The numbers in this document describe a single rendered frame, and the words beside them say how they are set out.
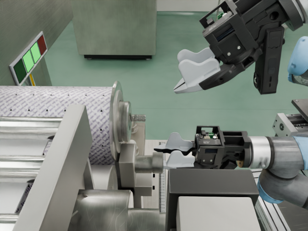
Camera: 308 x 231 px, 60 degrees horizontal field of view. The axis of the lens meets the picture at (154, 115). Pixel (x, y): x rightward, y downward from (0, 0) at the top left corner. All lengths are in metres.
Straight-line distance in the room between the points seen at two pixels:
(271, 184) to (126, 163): 0.39
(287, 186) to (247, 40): 0.42
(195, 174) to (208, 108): 2.49
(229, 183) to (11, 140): 0.15
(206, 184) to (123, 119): 0.32
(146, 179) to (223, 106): 2.22
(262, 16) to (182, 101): 2.31
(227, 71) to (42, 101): 0.30
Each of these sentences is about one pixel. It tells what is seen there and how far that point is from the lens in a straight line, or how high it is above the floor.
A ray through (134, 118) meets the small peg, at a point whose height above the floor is 1.24.
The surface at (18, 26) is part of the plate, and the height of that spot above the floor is 1.28.
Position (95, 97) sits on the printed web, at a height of 1.31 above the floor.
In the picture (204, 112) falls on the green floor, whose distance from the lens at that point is 2.59.
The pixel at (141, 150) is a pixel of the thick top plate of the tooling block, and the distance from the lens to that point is 0.74.
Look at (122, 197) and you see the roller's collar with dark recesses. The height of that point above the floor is 1.37.
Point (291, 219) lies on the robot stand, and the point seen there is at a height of 0.21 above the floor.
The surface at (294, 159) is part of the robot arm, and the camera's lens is 0.67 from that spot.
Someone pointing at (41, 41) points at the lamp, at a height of 1.20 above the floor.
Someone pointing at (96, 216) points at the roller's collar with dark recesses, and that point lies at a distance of 0.23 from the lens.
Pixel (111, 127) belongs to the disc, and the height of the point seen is 1.29.
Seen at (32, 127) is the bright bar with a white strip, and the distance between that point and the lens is 0.18.
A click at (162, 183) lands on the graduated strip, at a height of 0.90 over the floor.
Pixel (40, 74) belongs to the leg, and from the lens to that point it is 1.44.
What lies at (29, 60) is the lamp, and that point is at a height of 1.18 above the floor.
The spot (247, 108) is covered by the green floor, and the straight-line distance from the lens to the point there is 2.75.
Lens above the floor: 1.56
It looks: 39 degrees down
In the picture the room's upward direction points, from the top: straight up
